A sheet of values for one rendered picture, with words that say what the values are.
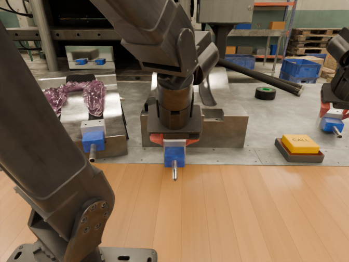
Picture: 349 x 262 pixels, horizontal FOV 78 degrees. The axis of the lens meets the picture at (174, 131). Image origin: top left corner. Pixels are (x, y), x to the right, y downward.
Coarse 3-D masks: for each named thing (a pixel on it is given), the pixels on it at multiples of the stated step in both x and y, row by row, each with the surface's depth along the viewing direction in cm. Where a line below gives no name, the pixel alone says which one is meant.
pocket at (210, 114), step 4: (204, 112) 56; (208, 112) 56; (212, 112) 56; (216, 112) 55; (220, 112) 55; (204, 116) 56; (208, 116) 56; (212, 116) 56; (216, 116) 56; (220, 116) 56; (204, 120) 52; (208, 120) 52; (212, 120) 52; (216, 120) 52; (220, 120) 52
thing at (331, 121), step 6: (330, 114) 62; (336, 114) 61; (342, 114) 61; (318, 120) 65; (324, 120) 61; (330, 120) 60; (336, 120) 60; (318, 126) 64; (324, 126) 60; (330, 126) 59; (336, 126) 59; (342, 126) 58; (336, 132) 56
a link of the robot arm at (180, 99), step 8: (192, 72) 32; (160, 80) 32; (168, 80) 31; (176, 80) 31; (184, 80) 31; (192, 80) 32; (160, 88) 32; (168, 88) 31; (176, 88) 31; (184, 88) 31; (192, 88) 33; (160, 96) 33; (168, 96) 32; (176, 96) 32; (184, 96) 32; (160, 104) 35; (168, 104) 34; (176, 104) 33; (184, 104) 34
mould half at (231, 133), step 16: (224, 80) 73; (224, 96) 66; (144, 112) 53; (224, 112) 53; (240, 112) 53; (144, 128) 53; (208, 128) 53; (224, 128) 52; (240, 128) 52; (144, 144) 55; (192, 144) 55; (208, 144) 55; (224, 144) 55; (240, 144) 54
